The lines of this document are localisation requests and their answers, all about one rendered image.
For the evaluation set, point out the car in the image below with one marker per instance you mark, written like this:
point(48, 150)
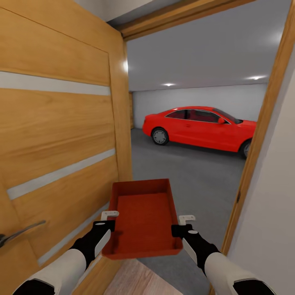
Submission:
point(201, 126)

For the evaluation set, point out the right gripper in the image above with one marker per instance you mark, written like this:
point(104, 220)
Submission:
point(177, 229)

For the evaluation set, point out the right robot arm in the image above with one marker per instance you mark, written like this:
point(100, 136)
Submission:
point(226, 277)

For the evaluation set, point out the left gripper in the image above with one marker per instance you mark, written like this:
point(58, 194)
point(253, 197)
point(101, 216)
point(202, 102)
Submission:
point(110, 224)

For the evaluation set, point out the storage box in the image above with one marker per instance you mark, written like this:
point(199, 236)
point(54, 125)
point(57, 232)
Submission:
point(143, 227)

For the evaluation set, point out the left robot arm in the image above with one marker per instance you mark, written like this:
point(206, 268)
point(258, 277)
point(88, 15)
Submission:
point(62, 275)

